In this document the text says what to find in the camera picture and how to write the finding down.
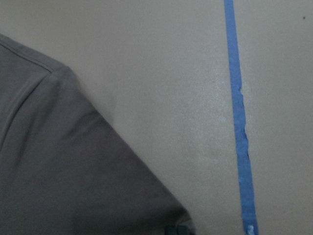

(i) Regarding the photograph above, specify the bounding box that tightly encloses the dark brown t-shirt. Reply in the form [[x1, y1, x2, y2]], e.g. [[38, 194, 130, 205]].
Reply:
[[0, 36, 195, 235]]

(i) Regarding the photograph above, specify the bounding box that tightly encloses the brown kraft paper cover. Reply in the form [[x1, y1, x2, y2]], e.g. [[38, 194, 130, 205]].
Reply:
[[0, 0, 313, 235]]

